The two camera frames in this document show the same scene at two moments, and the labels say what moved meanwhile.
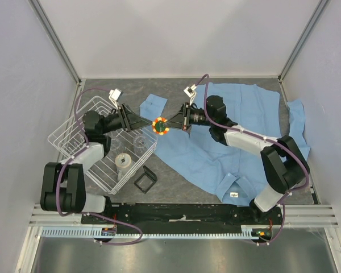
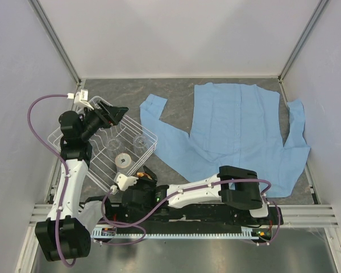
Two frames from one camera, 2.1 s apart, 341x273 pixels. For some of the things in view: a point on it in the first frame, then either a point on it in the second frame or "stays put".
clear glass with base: x=140 y=145 stays put
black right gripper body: x=198 y=117 to x=142 y=187
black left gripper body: x=117 y=120 to x=94 y=120
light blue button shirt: x=238 y=173 stays put
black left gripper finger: x=137 y=119 to x=112 y=110
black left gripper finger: x=140 y=124 to x=120 y=114
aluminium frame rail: x=41 y=218 stays put
